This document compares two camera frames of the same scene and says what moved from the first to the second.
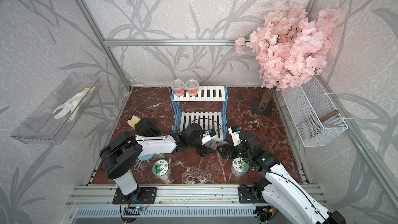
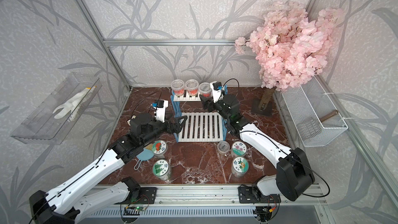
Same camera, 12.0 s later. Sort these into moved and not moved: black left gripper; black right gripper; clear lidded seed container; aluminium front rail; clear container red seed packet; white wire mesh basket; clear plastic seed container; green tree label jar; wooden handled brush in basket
Moved: black right gripper; black left gripper; clear plastic seed container
Not moved: green tree label jar; white wire mesh basket; wooden handled brush in basket; clear container red seed packet; clear lidded seed container; aluminium front rail
